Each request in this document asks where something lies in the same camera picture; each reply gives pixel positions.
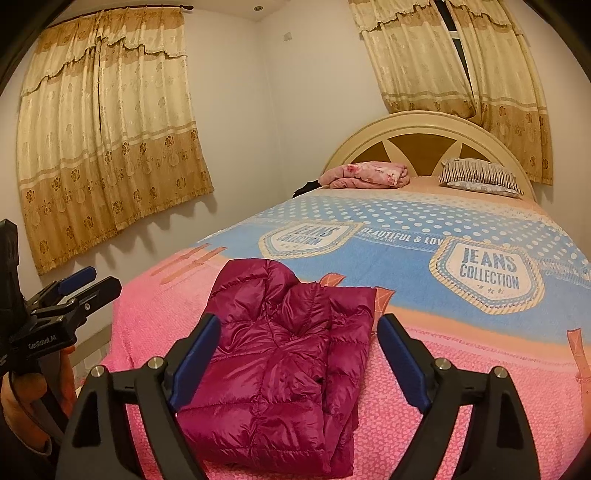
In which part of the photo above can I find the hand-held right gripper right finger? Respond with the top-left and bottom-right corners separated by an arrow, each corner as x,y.
378,314 -> 541,480

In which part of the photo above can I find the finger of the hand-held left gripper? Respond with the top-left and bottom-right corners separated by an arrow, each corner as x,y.
28,266 -> 98,311
32,276 -> 123,330

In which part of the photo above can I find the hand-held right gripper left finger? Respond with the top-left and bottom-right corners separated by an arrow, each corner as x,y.
54,313 -> 221,480

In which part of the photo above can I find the magenta puffer jacket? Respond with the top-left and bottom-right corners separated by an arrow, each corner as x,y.
177,258 -> 377,478

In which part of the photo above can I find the pink and blue printed blanket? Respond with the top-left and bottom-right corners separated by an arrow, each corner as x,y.
102,178 -> 591,480

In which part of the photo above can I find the wide beige floral curtain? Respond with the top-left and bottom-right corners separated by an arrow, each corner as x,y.
16,7 -> 215,276

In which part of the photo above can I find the pink floral folded blanket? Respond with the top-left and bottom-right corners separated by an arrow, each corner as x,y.
320,161 -> 411,190

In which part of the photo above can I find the black cloth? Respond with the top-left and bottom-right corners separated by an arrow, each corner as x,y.
292,180 -> 324,199

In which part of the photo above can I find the striped pillow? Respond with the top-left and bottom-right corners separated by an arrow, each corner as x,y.
438,158 -> 525,197

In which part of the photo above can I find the cream wooden headboard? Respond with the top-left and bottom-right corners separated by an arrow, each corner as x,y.
321,111 -> 539,201

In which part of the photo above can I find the dark curtain rod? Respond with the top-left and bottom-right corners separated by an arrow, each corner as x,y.
41,4 -> 195,24

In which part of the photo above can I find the dark window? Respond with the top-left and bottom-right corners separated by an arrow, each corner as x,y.
435,0 -> 468,62

